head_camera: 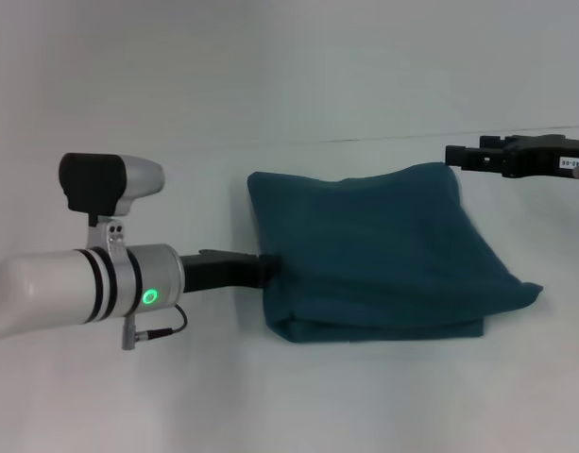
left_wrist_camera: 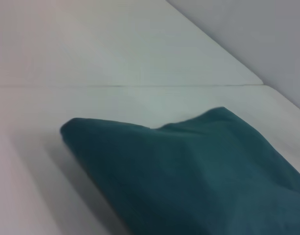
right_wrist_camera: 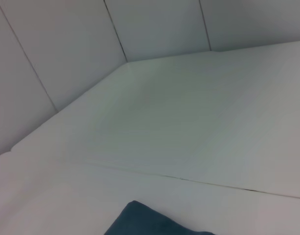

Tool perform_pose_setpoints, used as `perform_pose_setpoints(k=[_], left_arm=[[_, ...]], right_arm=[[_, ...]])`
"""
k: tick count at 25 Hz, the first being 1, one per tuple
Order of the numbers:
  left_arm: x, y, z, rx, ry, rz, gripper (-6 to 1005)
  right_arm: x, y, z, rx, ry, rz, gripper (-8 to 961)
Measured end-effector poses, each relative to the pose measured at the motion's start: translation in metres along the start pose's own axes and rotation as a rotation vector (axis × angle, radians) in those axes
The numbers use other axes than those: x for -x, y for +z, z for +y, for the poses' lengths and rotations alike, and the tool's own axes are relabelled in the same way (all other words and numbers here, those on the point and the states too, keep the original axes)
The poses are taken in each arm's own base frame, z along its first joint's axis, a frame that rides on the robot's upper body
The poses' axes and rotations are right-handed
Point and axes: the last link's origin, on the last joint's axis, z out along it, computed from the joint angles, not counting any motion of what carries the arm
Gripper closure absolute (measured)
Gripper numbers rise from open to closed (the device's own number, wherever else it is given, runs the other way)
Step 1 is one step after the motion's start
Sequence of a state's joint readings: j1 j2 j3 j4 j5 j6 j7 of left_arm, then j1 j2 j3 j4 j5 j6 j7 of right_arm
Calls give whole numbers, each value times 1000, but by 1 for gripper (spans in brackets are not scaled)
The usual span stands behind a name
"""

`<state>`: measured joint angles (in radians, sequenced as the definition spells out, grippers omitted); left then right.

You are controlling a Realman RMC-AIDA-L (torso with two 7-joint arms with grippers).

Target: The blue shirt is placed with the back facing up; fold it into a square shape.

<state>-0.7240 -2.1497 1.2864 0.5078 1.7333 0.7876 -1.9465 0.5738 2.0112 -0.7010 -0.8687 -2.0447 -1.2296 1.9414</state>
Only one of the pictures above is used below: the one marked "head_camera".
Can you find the teal blue shirt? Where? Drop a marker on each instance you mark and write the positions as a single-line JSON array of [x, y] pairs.
[[364, 245]]

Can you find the silver left wrist depth camera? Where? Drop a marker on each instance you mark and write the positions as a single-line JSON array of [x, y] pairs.
[[105, 181]]

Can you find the silver left camera mount bracket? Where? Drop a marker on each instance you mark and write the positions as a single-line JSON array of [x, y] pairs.
[[109, 236]]

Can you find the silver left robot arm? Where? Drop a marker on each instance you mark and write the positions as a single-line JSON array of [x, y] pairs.
[[81, 292]]

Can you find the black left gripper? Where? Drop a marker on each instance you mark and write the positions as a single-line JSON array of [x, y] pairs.
[[218, 271]]

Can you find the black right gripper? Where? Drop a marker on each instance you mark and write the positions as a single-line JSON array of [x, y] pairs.
[[549, 158]]

